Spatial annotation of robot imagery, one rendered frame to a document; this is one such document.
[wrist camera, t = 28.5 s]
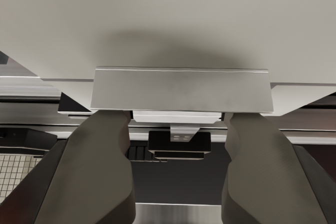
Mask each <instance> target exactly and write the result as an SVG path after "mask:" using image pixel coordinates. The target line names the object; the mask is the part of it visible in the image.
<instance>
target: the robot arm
mask: <svg viewBox="0 0 336 224"><path fill-rule="evenodd" d="M132 119H134V116H133V110H98V111H96V112H95V113H93V114H92V115H91V116H90V117H88V118H87V119H86V120H85V121H84V122H82V123H81V124H80V125H79V126H78V127H77V128H76V129H75V130H74V131H73V132H72V133H71V135H70V136H69V137H68V138H67V139H66V140H59V141H58V142H57V143H56V144H55V145H54V146H53V147H52V148H51V149H50V150H49V151H48V153H47V154H46V155H45V156H44V157H43V158H42V159H41V160H40V161H39V162H38V163H37V165H36V166H35V167H34V168H33V169H32V170H31V171H30V172H29V173H28V174H27V175H26V177H25V178H24V179H23V180H22V181H21V182H20V183H19V184H18V185H17V186H16V187H15V189H14V190H13V191H12V192H11V193H10V194H9V195H8V196H7V197H6V198H5V199H4V201H3V202H2V203H1V204H0V224H133V222H134V220H135V218H136V201H135V188H134V180H133V173H132V165H131V162H130V161H129V160H128V159H127V158H126V157H125V154H126V152H127V150H128V148H129V147H130V145H131V142H130V134H129V126H128V124H129V123H130V121H131V120H132ZM221 121H223V122H224V124H225V125H226V127H227V129H228V131H227V136H226V141H225V149H226V150H227V152H228V153H229V155H230V157H231V160H232V161H231V162H230V163H229V165H228V168H227V173H226V177H225V181H224V185H223V190H222V194H221V220H222V223H223V224H336V181H335V180H334V179H333V178H332V177H331V176H330V175H329V174H328V173H327V172H326V171H325V170H324V169H323V168H322V166H321V165H320V164H319V163H318V162H317V161H316V160H315V159H314V158H313V157H312V156H311V155H310V154H309V153H308V152H307V151H306V150H305V149H304V147H303V146H297V145H293V144H292V143H291V141H290V140H289V139H288V138H287V137H286V136H285V135H284V134H283V133H282V132H281V131H280V130H279V129H278V128H277V127H276V126H275V125H274V124H273V123H271V122H270V121H269V120H268V119H266V118H265V117H264V116H262V115H261V114H260V113H234V112H221Z"/></svg>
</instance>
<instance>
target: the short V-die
mask: <svg viewBox="0 0 336 224"><path fill-rule="evenodd" d="M57 112H58V113H60V114H68V117H69V118H71V119H87V118H88V117H90V116H91V115H92V114H94V112H92V111H90V110H89V109H87V108H86V107H84V106H83V105H81V104H80V103H78V102H77V101H75V100H74V99H72V98H71V97H69V96H68V95H66V94H65V93H63V92H61V96H60V101H59V106H58V111H57ZM216 122H223V121H221V117H220V118H219V119H218V120H217V121H216Z"/></svg>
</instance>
